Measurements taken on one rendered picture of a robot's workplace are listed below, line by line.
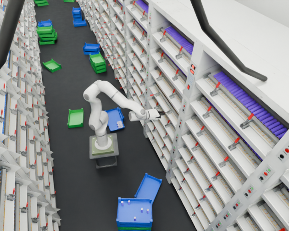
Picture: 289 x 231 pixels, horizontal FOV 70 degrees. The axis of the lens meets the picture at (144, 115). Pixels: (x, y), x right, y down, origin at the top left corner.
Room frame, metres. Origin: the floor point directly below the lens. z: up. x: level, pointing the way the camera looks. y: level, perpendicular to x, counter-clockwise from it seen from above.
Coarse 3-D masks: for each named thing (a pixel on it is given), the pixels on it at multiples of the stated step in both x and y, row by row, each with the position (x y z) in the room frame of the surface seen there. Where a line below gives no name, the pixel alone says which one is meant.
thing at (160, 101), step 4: (148, 84) 1.72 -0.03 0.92; (152, 84) 1.74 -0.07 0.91; (156, 84) 1.74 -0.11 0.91; (152, 88) 1.70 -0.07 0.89; (152, 92) 1.64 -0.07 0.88; (156, 92) 1.63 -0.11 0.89; (160, 96) 1.57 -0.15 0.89; (160, 100) 1.52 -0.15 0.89; (160, 104) 1.47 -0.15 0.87; (164, 104) 1.46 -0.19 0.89; (164, 108) 1.41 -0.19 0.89; (168, 108) 1.41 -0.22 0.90; (176, 112) 1.34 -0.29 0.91; (168, 116) 1.31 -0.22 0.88; (172, 116) 1.30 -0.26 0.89; (172, 120) 1.26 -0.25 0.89; (172, 124) 1.24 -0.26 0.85; (176, 124) 1.17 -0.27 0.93
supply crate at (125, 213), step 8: (120, 200) 0.73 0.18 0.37; (136, 200) 0.75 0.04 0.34; (144, 200) 0.75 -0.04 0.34; (120, 208) 0.68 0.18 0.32; (128, 208) 0.68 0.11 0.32; (136, 208) 0.69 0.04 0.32; (144, 208) 0.69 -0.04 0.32; (120, 216) 0.61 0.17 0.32; (128, 216) 0.61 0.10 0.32; (136, 216) 0.62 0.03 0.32; (144, 216) 0.62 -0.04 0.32; (136, 224) 0.56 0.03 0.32; (144, 224) 0.56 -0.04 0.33
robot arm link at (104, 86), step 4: (100, 80) 1.48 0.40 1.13; (96, 84) 1.44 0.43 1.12; (100, 84) 1.35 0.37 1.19; (104, 84) 1.34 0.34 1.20; (108, 84) 1.34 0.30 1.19; (100, 88) 1.33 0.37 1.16; (104, 88) 1.32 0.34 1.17; (108, 88) 1.31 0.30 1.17; (112, 88) 1.32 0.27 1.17; (104, 92) 1.31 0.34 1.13; (108, 92) 1.30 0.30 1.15; (112, 92) 1.30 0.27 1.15
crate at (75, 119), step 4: (72, 112) 2.15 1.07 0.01; (76, 112) 2.16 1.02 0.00; (80, 112) 2.16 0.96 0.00; (72, 116) 2.07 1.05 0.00; (76, 116) 2.07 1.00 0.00; (80, 116) 2.07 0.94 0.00; (68, 120) 1.95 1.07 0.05; (72, 120) 2.00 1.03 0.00; (76, 120) 2.00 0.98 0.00; (80, 120) 2.00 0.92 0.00; (68, 124) 1.85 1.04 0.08; (72, 124) 1.92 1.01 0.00; (76, 124) 1.92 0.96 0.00; (80, 124) 1.88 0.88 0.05
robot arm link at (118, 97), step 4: (116, 92) 1.31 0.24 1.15; (112, 96) 1.28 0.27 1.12; (116, 96) 1.28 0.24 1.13; (120, 96) 1.29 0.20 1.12; (116, 100) 1.26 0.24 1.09; (120, 100) 1.26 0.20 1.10; (124, 100) 1.27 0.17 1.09; (128, 100) 1.27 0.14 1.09; (132, 100) 1.27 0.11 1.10; (120, 104) 1.25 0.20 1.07; (124, 104) 1.24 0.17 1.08; (128, 104) 1.22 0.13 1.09; (132, 104) 1.22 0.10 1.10; (136, 104) 1.22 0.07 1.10; (128, 108) 1.20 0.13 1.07; (132, 108) 1.19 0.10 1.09; (136, 108) 1.19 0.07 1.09; (140, 108) 1.20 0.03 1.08; (136, 112) 1.17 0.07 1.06; (140, 112) 1.17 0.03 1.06; (144, 112) 1.18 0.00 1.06; (140, 116) 1.16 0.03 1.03
